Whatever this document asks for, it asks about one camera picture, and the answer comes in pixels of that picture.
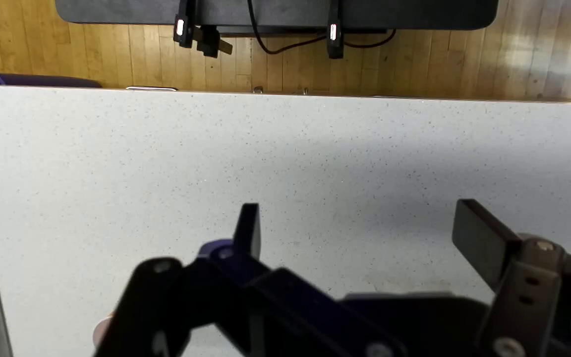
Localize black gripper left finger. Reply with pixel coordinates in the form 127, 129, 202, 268
93, 203, 405, 357

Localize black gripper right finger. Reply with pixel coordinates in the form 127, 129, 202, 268
452, 199, 571, 357

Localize black cable on floor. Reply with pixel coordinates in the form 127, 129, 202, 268
246, 0, 399, 58

